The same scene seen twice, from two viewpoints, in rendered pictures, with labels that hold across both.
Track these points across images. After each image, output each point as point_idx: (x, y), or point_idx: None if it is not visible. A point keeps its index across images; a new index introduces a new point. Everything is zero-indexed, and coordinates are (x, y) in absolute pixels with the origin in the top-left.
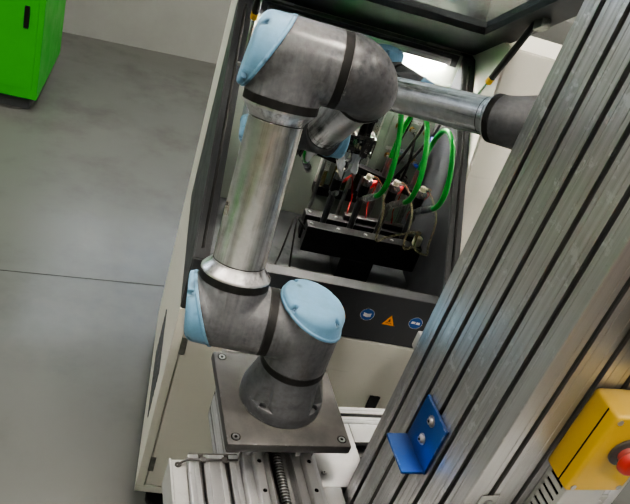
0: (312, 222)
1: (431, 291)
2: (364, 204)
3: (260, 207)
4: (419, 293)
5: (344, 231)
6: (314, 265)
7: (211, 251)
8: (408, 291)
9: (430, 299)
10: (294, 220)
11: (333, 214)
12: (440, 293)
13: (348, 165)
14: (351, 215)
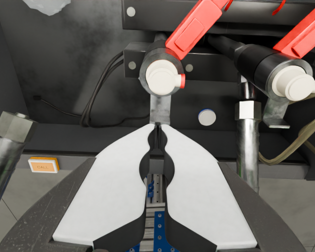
0: (133, 63)
1: None
2: None
3: None
4: (282, 167)
5: (201, 72)
6: (170, 34)
7: (19, 44)
8: (266, 166)
9: (292, 174)
10: (82, 122)
11: (192, 1)
12: None
13: (164, 171)
14: (223, 51)
